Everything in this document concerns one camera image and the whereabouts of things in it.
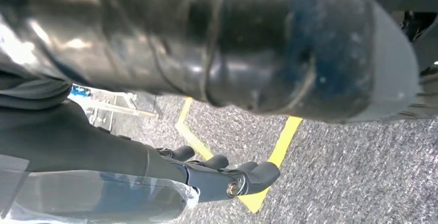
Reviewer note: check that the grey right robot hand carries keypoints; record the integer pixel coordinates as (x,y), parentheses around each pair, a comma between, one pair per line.
(85,147)

